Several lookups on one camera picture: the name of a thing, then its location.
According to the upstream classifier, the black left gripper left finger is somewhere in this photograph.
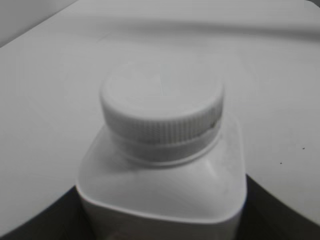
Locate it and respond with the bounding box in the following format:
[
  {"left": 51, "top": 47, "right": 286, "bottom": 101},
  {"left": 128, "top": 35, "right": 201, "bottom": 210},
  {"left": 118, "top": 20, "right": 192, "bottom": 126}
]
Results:
[{"left": 0, "top": 186, "right": 97, "bottom": 240}]

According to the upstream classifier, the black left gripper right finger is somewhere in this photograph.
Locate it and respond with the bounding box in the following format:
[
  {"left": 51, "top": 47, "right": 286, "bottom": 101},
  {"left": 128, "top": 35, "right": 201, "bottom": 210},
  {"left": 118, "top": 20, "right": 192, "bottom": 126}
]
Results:
[{"left": 238, "top": 175, "right": 320, "bottom": 240}]

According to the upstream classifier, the white yili changqing yogurt bottle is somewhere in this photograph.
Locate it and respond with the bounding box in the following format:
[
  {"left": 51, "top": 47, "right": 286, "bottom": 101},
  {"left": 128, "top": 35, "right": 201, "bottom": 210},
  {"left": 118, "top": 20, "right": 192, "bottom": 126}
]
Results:
[{"left": 76, "top": 115, "right": 247, "bottom": 240}]

